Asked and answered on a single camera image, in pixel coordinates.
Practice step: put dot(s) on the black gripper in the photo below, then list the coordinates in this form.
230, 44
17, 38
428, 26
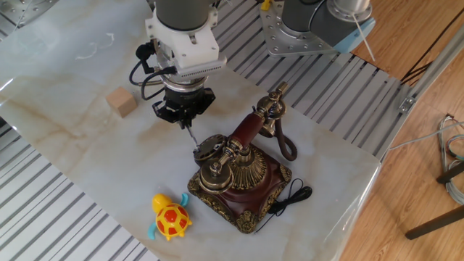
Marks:
183, 98

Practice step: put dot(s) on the black silver pen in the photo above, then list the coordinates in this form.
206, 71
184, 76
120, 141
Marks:
192, 137

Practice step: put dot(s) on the antique maroon brass phone base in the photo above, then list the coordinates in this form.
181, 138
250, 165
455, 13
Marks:
253, 195

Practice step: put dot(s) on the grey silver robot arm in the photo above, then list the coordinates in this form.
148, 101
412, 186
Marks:
181, 14

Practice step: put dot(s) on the antique maroon brass handset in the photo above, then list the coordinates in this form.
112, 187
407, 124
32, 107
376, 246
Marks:
248, 130

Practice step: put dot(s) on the wooden cube block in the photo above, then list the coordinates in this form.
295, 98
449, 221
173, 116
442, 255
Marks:
121, 101

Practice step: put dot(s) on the glossy marble pattern mat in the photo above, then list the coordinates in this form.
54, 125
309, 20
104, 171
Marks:
90, 152

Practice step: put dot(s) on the yellow orange toy turtle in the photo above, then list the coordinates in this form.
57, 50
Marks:
172, 219

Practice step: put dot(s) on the yellow plastic piece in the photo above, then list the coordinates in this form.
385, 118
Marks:
265, 4

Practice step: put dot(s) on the perforated metal plate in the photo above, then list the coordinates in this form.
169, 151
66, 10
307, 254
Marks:
21, 9

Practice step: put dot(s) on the black furniture leg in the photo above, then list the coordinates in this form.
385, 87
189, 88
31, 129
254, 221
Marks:
449, 174
435, 224

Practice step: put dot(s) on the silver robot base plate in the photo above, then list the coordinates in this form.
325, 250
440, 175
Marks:
282, 40

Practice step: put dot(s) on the aluminium frame post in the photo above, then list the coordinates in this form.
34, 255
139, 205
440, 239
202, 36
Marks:
435, 61

